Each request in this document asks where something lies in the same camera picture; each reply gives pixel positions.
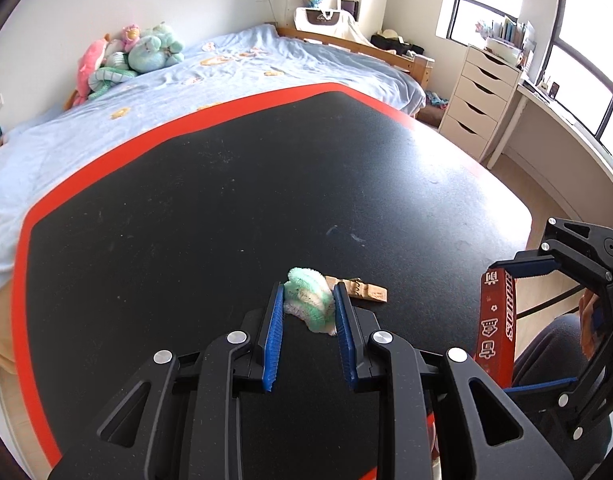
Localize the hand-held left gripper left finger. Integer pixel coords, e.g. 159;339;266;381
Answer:
95;282;286;480

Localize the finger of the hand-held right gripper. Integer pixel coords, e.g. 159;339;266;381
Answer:
488;217;613;293
504;330;613;441

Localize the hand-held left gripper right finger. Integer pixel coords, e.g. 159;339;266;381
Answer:
333;281;523;480

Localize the green white sock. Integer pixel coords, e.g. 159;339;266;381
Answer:
283;267;337;336

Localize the red printed carton box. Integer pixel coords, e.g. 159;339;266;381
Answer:
474;269;517;391

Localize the person's right hand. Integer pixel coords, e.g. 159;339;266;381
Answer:
578;292;606;358

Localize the person's leg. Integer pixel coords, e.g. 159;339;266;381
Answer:
511;315;612;463

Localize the wooden clothespin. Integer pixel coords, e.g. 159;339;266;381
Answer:
327;275;390;305

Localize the white curved desk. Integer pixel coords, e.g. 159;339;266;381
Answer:
487;80;613;221

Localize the white drawer unit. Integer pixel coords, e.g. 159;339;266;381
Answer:
438;44;523;162

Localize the desk organizer with books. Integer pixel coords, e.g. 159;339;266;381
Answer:
474;16;537;66

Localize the black framed window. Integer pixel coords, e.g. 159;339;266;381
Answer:
449;0;613;161

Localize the black bag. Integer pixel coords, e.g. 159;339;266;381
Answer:
371;32;426;58

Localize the light blue bedsheet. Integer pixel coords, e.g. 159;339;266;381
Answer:
0;25;427;273

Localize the striped plush toy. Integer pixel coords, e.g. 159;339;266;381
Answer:
86;52;140;101

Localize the green plush toy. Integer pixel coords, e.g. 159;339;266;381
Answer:
129;21;186;73

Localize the white tote bag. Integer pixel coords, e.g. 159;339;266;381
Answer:
292;0;360;46

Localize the pink dolphin plush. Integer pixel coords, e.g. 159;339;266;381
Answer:
64;35;112;108

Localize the wooden bed frame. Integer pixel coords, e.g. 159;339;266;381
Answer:
264;22;435;92

